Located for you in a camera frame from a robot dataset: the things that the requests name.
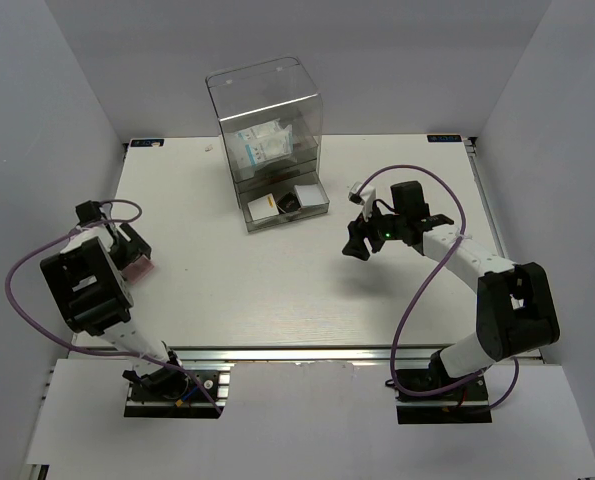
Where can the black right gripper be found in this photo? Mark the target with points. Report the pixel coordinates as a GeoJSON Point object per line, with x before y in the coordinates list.
{"type": "Point", "coordinates": [359, 230]}

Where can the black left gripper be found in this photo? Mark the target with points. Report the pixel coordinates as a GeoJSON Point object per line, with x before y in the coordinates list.
{"type": "Point", "coordinates": [134, 248]}

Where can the pink square card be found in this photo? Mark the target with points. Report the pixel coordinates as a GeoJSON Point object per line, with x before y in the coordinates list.
{"type": "Point", "coordinates": [136, 271]}

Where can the white square card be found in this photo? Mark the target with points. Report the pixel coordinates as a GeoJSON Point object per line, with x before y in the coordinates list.
{"type": "Point", "coordinates": [309, 195]}

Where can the black square compact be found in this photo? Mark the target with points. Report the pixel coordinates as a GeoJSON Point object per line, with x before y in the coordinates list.
{"type": "Point", "coordinates": [288, 204]}

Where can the white card with yellow mark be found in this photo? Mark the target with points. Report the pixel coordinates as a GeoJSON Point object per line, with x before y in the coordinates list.
{"type": "Point", "coordinates": [263, 208]}

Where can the cotton pad packet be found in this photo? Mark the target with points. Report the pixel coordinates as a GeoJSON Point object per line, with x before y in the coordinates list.
{"type": "Point", "coordinates": [266, 130]}
{"type": "Point", "coordinates": [257, 152]}

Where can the clear acrylic drawer organizer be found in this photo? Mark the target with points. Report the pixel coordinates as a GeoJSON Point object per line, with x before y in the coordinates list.
{"type": "Point", "coordinates": [270, 117]}

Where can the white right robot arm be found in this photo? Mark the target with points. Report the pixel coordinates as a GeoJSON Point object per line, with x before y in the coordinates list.
{"type": "Point", "coordinates": [515, 311]}

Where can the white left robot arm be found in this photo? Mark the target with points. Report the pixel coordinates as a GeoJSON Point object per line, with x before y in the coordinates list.
{"type": "Point", "coordinates": [90, 281]}

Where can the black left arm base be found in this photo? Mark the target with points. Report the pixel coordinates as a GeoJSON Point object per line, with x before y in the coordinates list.
{"type": "Point", "coordinates": [173, 395]}

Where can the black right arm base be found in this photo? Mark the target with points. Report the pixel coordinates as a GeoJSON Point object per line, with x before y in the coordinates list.
{"type": "Point", "coordinates": [466, 404]}

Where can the blue label left corner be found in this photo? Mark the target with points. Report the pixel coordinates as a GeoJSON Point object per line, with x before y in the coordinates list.
{"type": "Point", "coordinates": [146, 143]}

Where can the blue label corner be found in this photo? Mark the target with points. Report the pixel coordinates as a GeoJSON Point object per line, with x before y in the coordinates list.
{"type": "Point", "coordinates": [146, 143]}
{"type": "Point", "coordinates": [444, 138]}

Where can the blue label right corner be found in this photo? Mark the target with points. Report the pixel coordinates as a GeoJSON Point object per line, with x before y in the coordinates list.
{"type": "Point", "coordinates": [444, 138]}

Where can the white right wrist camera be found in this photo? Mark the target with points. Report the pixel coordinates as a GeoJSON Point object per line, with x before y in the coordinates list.
{"type": "Point", "coordinates": [365, 196]}

